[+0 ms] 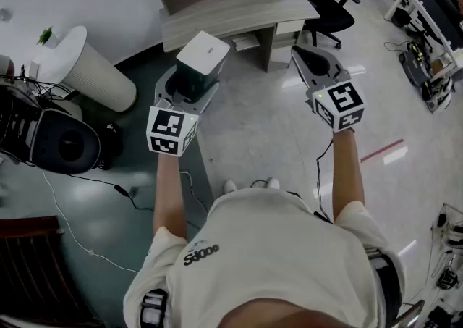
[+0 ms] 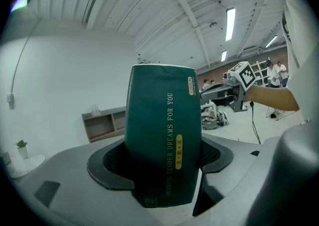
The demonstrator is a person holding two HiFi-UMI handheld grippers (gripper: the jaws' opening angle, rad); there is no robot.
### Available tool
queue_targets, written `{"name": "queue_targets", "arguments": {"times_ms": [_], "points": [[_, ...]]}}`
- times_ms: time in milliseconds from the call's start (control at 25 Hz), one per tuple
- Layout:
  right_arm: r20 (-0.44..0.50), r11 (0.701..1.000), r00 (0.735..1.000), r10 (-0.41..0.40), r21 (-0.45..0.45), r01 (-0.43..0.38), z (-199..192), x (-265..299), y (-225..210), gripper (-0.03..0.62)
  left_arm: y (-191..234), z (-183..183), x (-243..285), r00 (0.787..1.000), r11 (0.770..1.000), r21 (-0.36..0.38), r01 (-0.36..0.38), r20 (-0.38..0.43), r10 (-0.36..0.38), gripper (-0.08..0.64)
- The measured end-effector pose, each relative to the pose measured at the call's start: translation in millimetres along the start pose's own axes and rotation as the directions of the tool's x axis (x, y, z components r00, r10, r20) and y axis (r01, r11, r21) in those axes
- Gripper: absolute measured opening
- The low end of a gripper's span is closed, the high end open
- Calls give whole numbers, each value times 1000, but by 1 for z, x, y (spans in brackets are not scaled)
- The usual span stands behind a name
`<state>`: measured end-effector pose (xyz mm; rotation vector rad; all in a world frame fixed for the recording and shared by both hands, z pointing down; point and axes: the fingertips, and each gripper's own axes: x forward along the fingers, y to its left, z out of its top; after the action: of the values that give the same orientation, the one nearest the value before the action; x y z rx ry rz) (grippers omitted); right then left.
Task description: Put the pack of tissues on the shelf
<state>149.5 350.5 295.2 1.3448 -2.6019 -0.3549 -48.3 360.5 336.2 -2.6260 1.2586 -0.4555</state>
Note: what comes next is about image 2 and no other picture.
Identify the wall switch box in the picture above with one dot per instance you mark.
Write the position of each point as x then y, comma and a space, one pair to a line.
10, 100

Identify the person's right forearm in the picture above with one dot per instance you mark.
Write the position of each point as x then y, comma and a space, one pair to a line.
271, 96

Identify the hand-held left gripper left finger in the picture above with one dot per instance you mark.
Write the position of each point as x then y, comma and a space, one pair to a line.
74, 190

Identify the long ceiling light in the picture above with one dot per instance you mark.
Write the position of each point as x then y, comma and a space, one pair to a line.
230, 24
271, 41
223, 56

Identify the grey wooden shelf unit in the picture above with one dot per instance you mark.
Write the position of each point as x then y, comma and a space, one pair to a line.
102, 125

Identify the person's white t-shirt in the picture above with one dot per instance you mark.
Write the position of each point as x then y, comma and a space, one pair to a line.
301, 70

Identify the bright wall window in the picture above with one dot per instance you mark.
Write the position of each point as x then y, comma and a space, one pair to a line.
20, 2

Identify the grey mobile robot base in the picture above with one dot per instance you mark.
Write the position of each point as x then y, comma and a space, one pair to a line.
213, 119

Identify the small potted plant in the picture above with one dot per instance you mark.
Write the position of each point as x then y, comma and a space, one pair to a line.
22, 147

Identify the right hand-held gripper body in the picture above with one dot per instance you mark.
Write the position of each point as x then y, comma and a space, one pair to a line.
245, 76

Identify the white storage rack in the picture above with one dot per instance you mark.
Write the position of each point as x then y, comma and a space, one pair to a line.
259, 72

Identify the thin wall conduit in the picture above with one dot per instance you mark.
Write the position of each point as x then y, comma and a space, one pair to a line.
21, 55

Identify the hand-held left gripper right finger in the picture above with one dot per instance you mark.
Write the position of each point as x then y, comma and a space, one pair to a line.
239, 170

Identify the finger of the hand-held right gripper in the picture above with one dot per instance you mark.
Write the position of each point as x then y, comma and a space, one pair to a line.
214, 92

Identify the green and white box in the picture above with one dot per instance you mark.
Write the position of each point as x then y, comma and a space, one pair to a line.
159, 120

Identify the white round pedestal table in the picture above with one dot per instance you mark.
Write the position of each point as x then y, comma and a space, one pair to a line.
27, 165

